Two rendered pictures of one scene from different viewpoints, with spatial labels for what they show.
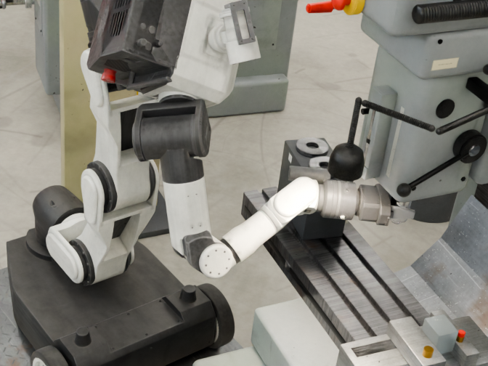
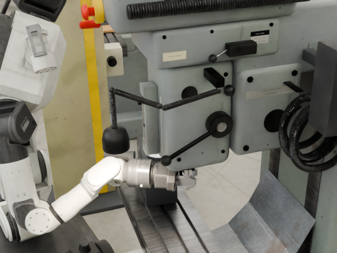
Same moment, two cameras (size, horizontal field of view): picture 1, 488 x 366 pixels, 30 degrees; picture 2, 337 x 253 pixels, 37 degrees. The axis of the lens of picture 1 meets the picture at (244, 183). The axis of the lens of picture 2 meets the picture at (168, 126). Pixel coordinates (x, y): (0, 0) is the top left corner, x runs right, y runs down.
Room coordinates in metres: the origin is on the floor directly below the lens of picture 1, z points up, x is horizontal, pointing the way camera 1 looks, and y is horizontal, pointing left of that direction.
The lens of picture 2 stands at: (0.46, -0.55, 2.08)
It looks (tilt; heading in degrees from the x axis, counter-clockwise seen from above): 28 degrees down; 11
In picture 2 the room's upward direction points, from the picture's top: 1 degrees counter-clockwise
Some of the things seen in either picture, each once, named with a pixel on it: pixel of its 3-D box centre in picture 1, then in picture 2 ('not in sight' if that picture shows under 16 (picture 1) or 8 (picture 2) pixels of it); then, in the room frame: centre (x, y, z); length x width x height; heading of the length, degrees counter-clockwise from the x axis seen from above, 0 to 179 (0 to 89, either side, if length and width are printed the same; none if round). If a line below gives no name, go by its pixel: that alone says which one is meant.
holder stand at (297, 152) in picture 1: (313, 186); (156, 167); (2.10, -0.19, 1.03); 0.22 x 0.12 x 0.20; 21
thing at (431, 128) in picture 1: (401, 117); (139, 99); (1.53, -0.28, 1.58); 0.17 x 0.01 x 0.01; 61
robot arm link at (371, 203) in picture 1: (360, 202); (157, 174); (1.74, -0.27, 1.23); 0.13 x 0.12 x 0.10; 3
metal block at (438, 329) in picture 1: (438, 334); not in sight; (1.54, -0.47, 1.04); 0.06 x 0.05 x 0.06; 26
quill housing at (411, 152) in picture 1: (423, 116); (188, 104); (1.75, -0.37, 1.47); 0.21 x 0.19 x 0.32; 28
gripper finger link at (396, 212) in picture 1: (401, 213); (185, 181); (1.72, -0.36, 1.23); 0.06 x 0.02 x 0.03; 93
